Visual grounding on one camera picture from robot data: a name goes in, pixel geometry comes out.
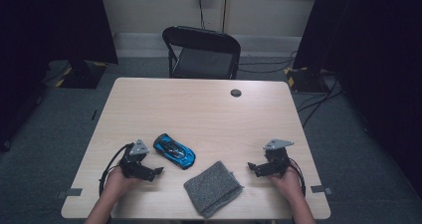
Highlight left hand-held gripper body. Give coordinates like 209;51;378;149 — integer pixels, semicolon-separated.
118;138;150;180

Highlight person's left hand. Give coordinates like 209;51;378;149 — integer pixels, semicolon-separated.
104;166;144;199

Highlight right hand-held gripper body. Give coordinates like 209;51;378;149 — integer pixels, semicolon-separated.
263;138;296;179

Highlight person's right hand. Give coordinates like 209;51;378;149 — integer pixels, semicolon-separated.
269;166;304;199

